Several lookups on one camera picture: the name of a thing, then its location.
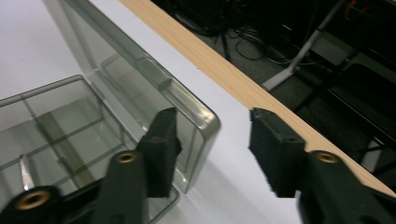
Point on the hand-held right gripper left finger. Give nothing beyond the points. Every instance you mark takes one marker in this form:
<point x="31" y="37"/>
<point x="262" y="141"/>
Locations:
<point x="158" y="149"/>

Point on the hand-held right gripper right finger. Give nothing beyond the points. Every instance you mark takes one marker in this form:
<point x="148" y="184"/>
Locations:
<point x="280" y="149"/>

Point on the grey transparent compartment box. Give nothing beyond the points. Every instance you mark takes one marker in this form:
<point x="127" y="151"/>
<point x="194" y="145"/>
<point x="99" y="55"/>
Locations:
<point x="77" y="124"/>

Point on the white table sheet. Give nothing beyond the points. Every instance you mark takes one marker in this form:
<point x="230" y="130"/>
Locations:
<point x="233" y="155"/>

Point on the white desk leg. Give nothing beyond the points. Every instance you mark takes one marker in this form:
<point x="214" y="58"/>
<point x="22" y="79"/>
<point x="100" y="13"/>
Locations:
<point x="277" y="82"/>

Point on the black chair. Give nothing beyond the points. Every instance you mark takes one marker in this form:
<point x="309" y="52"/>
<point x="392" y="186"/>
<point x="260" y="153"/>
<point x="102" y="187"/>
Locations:
<point x="358" y="102"/>

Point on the wooden table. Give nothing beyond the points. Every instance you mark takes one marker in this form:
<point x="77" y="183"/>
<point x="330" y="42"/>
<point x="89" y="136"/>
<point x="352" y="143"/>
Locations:
<point x="218" y="68"/>

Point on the grey desk panel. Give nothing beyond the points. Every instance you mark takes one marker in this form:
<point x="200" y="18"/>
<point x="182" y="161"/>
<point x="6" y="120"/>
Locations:
<point x="330" y="46"/>

